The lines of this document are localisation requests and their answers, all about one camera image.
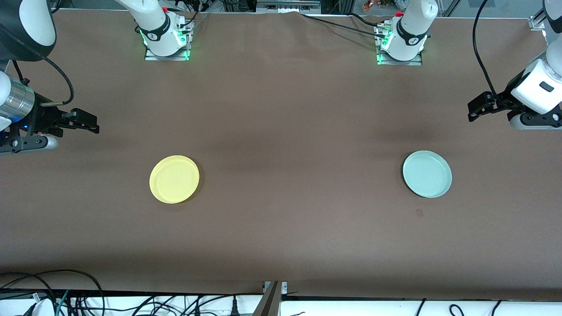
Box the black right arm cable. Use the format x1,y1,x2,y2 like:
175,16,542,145
12,52,74,107

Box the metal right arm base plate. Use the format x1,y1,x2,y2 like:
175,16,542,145
144,25,192,61

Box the aluminium frame post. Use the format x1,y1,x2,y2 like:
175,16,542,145
252,281,288,316

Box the curved black cable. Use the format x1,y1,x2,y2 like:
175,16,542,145
131,295,177,316

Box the brown table cover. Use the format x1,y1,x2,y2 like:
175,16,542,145
0,9,562,301

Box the grey metal rail device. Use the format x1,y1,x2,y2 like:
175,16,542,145
256,0,321,13

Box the colourful background objects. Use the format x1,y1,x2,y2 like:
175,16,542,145
363,0,407,11

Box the green cable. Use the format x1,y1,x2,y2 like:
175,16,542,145
56,290,71,316

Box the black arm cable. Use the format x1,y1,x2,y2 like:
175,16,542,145
472,0,501,99
12,52,74,107

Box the yellow round plate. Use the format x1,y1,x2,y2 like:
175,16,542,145
149,155,200,204

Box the black cable across table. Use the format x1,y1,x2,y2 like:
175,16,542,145
300,12,387,38

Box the pale green round plate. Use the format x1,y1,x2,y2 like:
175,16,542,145
403,151,453,198

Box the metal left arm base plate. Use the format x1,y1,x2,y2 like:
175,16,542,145
376,24,423,66

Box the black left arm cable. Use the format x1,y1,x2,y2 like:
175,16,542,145
472,0,501,99

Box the long arched black cable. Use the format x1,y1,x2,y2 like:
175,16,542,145
0,269,105,316

